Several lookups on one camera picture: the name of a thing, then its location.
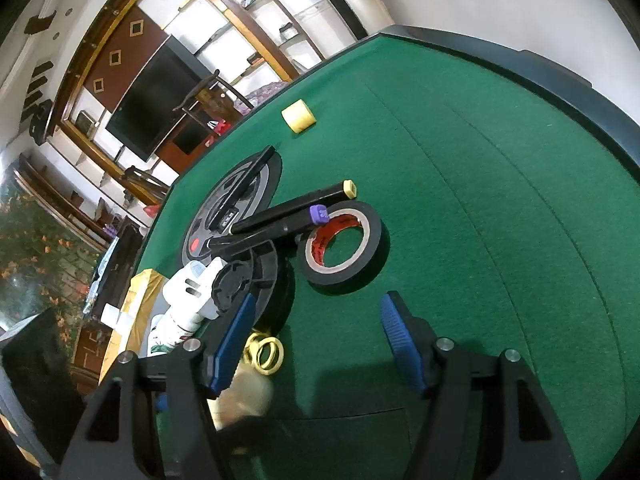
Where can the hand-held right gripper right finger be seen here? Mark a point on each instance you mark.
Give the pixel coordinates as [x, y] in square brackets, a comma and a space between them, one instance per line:
[400, 340]

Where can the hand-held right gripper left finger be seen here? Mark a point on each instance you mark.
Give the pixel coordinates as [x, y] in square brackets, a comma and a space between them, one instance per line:
[230, 345]

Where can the round grey wheel-pattern plate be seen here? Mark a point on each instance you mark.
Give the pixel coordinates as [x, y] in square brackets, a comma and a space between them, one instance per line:
[210, 210]

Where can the black marker yellow cap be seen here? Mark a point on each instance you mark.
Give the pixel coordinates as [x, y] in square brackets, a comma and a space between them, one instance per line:
[295, 205]

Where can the tan blurry object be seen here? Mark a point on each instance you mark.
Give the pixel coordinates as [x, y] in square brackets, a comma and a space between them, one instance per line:
[245, 400]

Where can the cardboard box with yellow tape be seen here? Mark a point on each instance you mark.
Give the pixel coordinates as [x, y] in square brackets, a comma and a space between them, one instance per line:
[130, 310]

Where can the black tape roll red core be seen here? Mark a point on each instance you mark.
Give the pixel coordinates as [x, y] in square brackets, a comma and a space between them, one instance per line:
[370, 260]

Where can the black marker purple cap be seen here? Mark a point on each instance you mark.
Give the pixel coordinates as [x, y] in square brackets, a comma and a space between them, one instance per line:
[280, 232]

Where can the brown wooden chair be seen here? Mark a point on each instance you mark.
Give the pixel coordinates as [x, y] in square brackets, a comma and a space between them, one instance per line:
[145, 185]

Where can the long black pen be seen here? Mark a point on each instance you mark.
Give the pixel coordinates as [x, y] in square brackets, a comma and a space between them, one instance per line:
[250, 175]

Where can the brown television cabinet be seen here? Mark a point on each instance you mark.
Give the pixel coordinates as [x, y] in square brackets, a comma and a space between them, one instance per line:
[170, 157]

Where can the red bag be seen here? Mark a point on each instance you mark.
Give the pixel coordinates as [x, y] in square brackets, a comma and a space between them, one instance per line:
[220, 130]

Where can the orange flowering plants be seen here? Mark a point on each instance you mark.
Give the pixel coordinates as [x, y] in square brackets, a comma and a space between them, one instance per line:
[35, 250]

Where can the dark box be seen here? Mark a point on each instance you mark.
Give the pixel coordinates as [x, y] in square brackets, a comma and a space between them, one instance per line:
[35, 360]

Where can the black flat television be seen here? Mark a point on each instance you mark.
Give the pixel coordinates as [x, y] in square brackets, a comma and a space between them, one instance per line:
[155, 100]

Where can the black wooden chair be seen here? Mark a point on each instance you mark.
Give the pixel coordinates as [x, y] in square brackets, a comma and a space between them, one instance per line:
[200, 91]

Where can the yellow tape roll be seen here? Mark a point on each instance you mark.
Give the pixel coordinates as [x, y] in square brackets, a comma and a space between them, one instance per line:
[299, 116]

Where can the purple patterned cloth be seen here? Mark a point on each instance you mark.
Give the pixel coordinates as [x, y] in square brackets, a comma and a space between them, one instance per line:
[267, 92]

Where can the wooden wall shelf unit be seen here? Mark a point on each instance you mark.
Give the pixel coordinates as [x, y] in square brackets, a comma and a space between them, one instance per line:
[125, 25]

